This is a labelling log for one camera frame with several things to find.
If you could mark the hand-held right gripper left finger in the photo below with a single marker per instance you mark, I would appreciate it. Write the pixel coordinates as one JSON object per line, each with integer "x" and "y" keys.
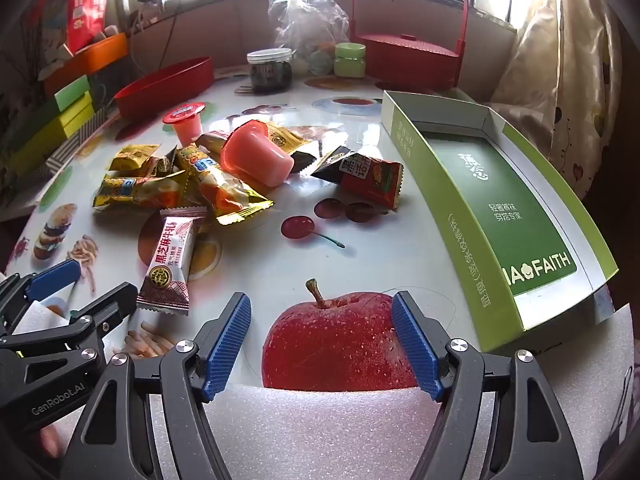
{"x": 227, "y": 345}

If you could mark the small yellow candy packet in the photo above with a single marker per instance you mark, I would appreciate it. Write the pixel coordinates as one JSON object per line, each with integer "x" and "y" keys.
{"x": 132, "y": 157}

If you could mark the clear plastic bag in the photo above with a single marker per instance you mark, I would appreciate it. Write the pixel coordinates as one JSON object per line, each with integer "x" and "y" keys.
{"x": 305, "y": 15}

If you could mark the small green jar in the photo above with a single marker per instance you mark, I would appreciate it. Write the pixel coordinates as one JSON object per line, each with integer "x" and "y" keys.
{"x": 350, "y": 60}

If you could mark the large red snack bag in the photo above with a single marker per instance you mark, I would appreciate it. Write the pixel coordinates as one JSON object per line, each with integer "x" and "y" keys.
{"x": 87, "y": 5}

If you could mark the yellow-green box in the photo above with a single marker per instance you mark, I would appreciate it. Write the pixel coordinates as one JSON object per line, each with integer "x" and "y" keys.
{"x": 75, "y": 117}

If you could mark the dark jar white lid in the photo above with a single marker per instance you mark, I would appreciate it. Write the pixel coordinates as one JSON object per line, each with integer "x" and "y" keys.
{"x": 270, "y": 75}

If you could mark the pink jelly cup red lid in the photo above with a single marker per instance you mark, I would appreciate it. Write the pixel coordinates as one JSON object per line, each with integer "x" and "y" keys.
{"x": 184, "y": 115}

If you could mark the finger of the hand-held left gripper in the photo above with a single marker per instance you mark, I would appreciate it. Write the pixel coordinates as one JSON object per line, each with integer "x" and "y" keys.
{"x": 117, "y": 302}
{"x": 55, "y": 276}

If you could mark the red oval bowl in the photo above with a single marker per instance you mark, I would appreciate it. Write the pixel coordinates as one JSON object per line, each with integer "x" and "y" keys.
{"x": 165, "y": 90}

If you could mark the black white striped box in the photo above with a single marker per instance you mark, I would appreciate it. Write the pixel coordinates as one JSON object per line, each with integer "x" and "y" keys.
{"x": 75, "y": 147}

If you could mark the white nougat candy packet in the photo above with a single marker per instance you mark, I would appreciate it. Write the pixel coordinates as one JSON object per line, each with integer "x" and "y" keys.
{"x": 167, "y": 260}

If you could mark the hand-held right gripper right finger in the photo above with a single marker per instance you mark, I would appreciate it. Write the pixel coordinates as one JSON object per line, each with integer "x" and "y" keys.
{"x": 415, "y": 345}

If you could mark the person's left hand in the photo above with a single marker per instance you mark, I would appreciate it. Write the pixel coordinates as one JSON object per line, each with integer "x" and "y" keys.
{"x": 51, "y": 440}

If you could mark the green cardboard box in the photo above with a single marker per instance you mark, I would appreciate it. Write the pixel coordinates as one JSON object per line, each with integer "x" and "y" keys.
{"x": 500, "y": 195}

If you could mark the cream patterned curtain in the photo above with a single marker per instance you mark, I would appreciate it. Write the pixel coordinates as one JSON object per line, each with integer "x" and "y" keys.
{"x": 565, "y": 60}

